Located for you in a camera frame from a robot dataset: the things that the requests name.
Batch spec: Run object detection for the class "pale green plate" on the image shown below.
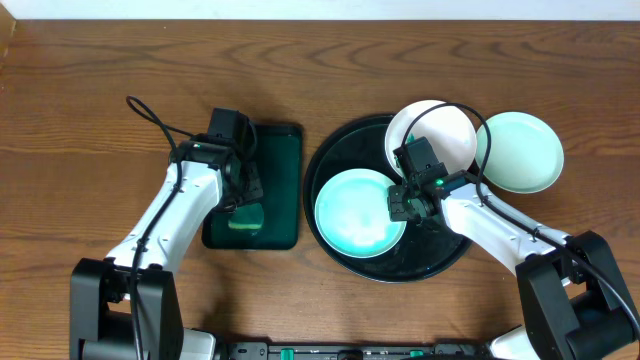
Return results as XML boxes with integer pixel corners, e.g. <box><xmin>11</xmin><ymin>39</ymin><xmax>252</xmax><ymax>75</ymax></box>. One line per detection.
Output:
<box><xmin>475</xmin><ymin>111</ymin><xmax>564</xmax><ymax>194</ymax></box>
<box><xmin>314</xmin><ymin>168</ymin><xmax>407</xmax><ymax>259</ymax></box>

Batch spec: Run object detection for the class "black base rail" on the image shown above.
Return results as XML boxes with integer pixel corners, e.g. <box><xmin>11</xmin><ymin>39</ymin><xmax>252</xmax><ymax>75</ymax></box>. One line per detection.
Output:
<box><xmin>179</xmin><ymin>339</ymin><xmax>494</xmax><ymax>360</ymax></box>

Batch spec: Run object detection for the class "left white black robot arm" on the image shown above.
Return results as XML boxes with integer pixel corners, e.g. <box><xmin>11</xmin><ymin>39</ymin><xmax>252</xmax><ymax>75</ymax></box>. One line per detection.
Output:
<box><xmin>69</xmin><ymin>141</ymin><xmax>262</xmax><ymax>359</ymax></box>

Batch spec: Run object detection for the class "pale green plate front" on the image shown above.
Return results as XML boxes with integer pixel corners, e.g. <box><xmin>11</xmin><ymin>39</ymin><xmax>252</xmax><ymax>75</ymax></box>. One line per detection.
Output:
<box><xmin>314</xmin><ymin>168</ymin><xmax>407</xmax><ymax>259</ymax></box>

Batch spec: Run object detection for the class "black rectangular water tray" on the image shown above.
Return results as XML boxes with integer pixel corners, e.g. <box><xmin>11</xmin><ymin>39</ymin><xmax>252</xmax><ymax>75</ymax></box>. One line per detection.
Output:
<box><xmin>201</xmin><ymin>125</ymin><xmax>302</xmax><ymax>250</ymax></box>

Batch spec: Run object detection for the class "green scrubbing sponge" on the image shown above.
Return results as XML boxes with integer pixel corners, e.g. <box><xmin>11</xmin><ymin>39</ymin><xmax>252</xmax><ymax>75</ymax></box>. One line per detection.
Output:
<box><xmin>227</xmin><ymin>203</ymin><xmax>265</xmax><ymax>231</ymax></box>

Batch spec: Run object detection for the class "white plate green stain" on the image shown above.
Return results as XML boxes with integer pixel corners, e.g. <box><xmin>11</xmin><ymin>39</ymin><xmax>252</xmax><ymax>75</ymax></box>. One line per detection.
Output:
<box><xmin>384</xmin><ymin>100</ymin><xmax>477</xmax><ymax>176</ymax></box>

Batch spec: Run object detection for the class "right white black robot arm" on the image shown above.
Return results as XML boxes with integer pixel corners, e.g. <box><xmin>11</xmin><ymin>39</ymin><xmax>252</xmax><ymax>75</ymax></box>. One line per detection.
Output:
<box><xmin>387</xmin><ymin>171</ymin><xmax>639</xmax><ymax>359</ymax></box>

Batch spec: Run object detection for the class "round black serving tray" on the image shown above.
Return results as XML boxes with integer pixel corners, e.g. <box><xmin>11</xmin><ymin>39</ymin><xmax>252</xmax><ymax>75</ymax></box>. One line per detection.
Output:
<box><xmin>303</xmin><ymin>114</ymin><xmax>471</xmax><ymax>283</ymax></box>

